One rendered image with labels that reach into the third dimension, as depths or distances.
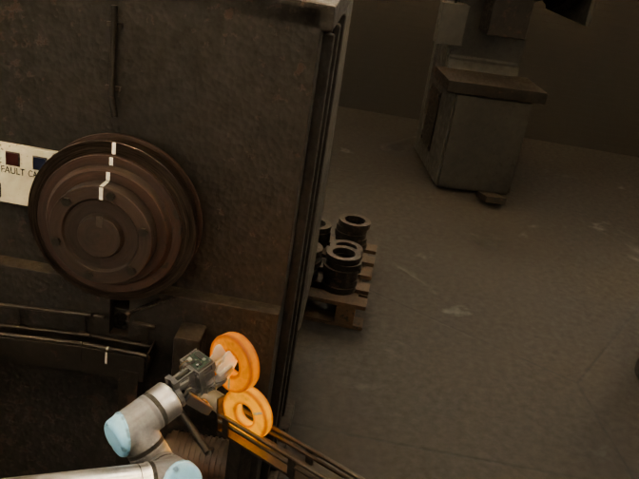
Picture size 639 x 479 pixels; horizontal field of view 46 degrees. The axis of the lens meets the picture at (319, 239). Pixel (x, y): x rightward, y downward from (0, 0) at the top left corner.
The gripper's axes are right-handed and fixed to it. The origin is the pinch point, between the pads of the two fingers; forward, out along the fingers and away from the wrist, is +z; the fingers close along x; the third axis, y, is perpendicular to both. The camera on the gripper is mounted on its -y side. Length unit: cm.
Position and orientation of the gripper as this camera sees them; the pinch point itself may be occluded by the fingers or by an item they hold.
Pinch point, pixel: (235, 355)
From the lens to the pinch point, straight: 195.6
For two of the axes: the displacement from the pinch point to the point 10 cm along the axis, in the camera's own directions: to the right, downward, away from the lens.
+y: -0.4, -8.0, -6.0
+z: 6.7, -4.6, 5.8
